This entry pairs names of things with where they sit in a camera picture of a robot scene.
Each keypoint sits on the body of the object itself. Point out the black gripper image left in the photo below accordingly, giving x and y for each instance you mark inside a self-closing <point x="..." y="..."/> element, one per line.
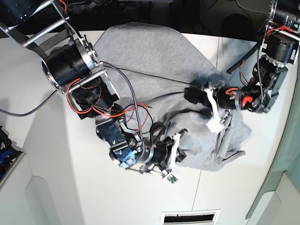
<point x="157" y="153"/>

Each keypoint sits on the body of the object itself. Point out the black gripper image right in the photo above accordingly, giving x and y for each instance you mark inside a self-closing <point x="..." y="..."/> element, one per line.
<point x="224" y="97"/>

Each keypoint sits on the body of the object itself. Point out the grey t-shirt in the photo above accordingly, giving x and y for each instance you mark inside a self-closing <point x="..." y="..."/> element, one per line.
<point x="154" y="65"/>

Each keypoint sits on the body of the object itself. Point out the rack of blue clamps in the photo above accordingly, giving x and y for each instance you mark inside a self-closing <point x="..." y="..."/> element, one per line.
<point x="8" y="154"/>

